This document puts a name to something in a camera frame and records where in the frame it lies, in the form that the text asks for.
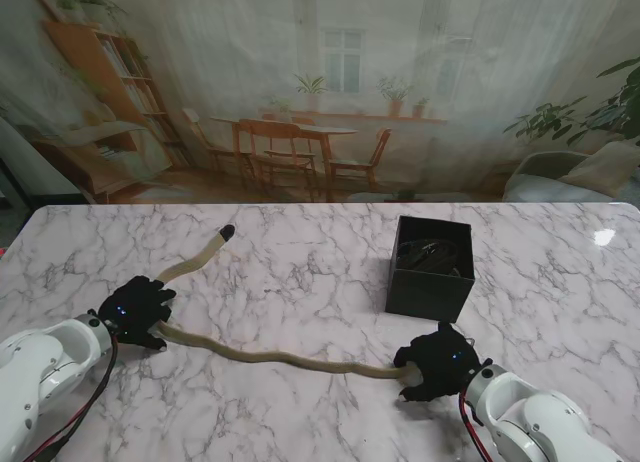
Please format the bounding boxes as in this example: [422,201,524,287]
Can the black square storage box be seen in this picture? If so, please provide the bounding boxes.
[384,215,475,324]

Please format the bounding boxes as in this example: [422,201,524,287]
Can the red black left arm cables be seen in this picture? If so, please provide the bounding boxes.
[19,331,121,462]

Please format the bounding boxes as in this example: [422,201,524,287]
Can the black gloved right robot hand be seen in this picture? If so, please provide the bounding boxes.
[392,321,495,403]

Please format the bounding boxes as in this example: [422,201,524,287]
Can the beige braided belt silver buckle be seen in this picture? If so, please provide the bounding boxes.
[154,223,424,389]

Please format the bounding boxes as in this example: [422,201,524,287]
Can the printed room scene backdrop curtain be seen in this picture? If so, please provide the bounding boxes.
[0,0,640,206]

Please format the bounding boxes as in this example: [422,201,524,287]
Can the red black right arm cables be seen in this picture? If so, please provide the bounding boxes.
[458,389,494,462]

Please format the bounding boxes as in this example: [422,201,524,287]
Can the black woven belt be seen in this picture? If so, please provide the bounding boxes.
[397,234,474,278]

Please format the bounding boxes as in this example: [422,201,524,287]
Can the red black arm cables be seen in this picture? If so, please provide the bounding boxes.
[19,331,121,462]
[458,389,494,462]

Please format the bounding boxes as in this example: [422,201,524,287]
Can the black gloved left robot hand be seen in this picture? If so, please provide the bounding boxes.
[97,275,178,354]

